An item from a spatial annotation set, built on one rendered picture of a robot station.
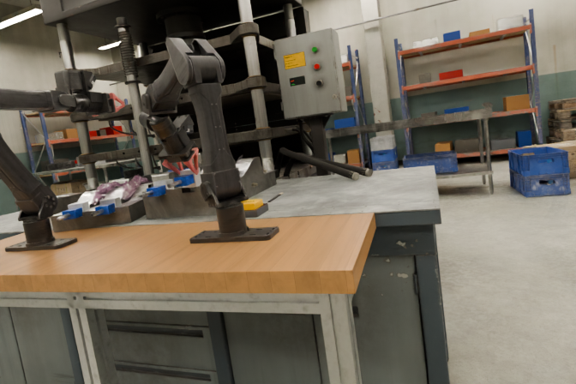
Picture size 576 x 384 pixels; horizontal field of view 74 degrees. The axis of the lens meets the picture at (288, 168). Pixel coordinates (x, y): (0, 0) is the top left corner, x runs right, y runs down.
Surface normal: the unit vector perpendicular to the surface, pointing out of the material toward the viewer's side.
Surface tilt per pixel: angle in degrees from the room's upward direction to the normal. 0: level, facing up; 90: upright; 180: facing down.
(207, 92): 88
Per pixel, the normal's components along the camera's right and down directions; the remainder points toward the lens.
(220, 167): 0.63, -0.05
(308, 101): -0.33, 0.15
